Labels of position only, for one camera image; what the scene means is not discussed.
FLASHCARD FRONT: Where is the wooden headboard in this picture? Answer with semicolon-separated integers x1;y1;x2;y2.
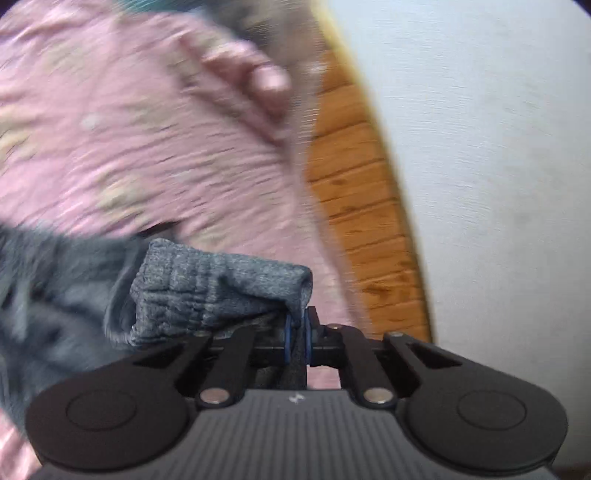
305;9;432;342

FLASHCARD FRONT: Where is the clear plastic sheet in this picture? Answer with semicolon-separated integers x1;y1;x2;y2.
231;0;333;153

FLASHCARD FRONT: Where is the pink bear print blanket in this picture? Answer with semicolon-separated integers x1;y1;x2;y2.
0;0;375;480

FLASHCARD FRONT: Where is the grey knit garment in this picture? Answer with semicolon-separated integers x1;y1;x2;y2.
0;222;315;435

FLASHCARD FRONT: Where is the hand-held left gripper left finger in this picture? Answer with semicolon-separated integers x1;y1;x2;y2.
131;315;296;409

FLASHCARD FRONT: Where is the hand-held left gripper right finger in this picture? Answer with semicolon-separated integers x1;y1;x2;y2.
302;307;462;409

